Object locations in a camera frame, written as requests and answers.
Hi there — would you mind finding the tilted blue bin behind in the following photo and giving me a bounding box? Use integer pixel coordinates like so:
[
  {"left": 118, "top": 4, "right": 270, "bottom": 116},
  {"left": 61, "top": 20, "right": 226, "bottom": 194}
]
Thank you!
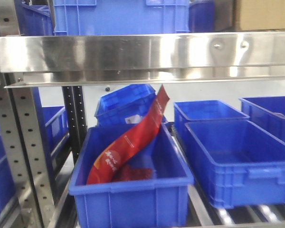
[{"left": 95, "top": 84, "right": 156, "bottom": 126}]

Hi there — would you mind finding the blue bin rear middle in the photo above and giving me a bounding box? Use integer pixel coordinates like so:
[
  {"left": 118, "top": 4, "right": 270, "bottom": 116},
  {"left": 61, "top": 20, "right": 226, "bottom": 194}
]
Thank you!
[{"left": 173, "top": 100, "right": 249, "bottom": 144}]

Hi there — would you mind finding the blue bin left shelf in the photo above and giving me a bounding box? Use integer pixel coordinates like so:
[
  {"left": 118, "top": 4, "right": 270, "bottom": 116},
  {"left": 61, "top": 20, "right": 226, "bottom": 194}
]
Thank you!
[{"left": 42, "top": 106, "right": 68, "bottom": 152}]

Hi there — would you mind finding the blue bin with red bag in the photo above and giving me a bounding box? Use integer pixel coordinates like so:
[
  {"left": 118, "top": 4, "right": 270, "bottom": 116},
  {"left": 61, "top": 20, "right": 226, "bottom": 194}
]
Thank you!
[{"left": 68, "top": 124, "right": 194, "bottom": 228}]

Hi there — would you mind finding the blue bin front right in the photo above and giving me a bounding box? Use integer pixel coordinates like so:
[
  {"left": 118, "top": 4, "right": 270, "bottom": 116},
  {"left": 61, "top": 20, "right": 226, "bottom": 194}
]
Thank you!
[{"left": 183, "top": 121, "right": 285, "bottom": 209}]

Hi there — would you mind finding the blue bin far right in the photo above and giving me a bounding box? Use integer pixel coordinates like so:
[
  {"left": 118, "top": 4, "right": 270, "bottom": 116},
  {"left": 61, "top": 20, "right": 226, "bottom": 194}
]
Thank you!
[{"left": 239, "top": 96, "right": 285, "bottom": 142}]

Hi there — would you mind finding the dark red flat packet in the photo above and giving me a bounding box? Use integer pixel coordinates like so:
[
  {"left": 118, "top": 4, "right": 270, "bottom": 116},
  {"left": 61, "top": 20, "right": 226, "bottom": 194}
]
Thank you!
[{"left": 112, "top": 164, "right": 152, "bottom": 182}]

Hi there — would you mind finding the red snack bag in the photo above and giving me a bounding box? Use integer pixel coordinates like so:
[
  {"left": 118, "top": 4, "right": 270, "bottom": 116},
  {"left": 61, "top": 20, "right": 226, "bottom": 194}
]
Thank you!
[{"left": 86, "top": 86, "right": 170, "bottom": 185}]

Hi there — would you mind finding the black perforated upright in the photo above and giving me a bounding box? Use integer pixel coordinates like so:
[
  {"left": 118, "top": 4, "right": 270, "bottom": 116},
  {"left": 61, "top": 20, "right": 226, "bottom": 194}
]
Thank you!
[{"left": 62, "top": 86, "right": 87, "bottom": 163}]

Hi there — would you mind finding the stainless steel shelf beam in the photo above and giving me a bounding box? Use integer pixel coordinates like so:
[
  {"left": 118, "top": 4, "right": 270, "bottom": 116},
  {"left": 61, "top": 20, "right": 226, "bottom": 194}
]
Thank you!
[{"left": 0, "top": 31, "right": 285, "bottom": 88}]

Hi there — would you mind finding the large blue crate upper shelf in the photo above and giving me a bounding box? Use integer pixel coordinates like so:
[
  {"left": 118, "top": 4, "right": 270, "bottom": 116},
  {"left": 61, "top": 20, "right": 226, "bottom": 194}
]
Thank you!
[{"left": 53, "top": 0, "right": 189, "bottom": 36}]

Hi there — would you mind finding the perforated steel shelf upright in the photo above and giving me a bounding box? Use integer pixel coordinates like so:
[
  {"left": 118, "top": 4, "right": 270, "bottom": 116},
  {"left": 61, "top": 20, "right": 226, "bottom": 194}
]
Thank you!
[{"left": 0, "top": 0, "right": 56, "bottom": 228}]

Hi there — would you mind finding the cardboard box upper right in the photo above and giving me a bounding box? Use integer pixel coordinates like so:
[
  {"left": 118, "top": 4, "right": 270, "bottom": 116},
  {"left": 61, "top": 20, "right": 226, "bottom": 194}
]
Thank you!
[{"left": 235, "top": 0, "right": 285, "bottom": 31}]

